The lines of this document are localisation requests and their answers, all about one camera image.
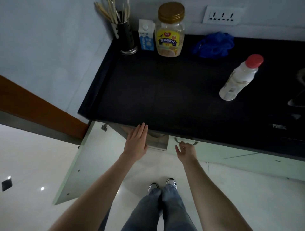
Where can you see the person's right hand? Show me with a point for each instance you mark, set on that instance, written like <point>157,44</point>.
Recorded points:
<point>188,153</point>

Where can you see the person's left hand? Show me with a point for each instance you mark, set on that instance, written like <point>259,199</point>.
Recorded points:
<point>135,145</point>

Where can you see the clear jar gold lid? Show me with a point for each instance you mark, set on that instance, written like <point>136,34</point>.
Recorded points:
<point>169,40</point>

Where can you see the blue crumpled cloth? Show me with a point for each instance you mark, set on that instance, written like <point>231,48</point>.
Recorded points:
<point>214,45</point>

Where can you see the blue white milk carton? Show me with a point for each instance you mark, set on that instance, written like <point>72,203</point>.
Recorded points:
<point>146,40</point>

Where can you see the person's blue jeans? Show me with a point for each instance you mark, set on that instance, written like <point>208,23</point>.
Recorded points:
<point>147,214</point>

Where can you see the grey metal door jamb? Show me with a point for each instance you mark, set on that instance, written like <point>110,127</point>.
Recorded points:
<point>23,123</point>

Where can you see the person's left forearm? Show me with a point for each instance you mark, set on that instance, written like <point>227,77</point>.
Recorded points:
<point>95,195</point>

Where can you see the orange wooden door frame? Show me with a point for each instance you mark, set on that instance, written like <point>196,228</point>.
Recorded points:
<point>35,104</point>

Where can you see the person's left shoe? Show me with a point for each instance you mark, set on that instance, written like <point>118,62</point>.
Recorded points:
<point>153,188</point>

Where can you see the light green kitchen cabinet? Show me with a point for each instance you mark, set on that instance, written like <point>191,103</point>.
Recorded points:
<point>281,166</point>

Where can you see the black gas stove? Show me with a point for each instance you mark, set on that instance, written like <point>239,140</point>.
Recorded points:
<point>295,101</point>

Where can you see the light green cabinet door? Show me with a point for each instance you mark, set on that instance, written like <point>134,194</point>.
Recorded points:
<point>209,151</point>
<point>90,161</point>

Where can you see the white wall power socket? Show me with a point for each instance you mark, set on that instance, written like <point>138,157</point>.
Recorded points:
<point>222,15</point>

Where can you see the person's right forearm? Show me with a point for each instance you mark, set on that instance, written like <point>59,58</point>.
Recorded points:
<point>214,202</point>

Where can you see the white bottle red cap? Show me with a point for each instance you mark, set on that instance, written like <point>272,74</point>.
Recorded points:
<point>236,81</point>

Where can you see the black metal chopstick holder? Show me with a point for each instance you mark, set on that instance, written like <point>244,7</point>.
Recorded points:
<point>126,38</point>

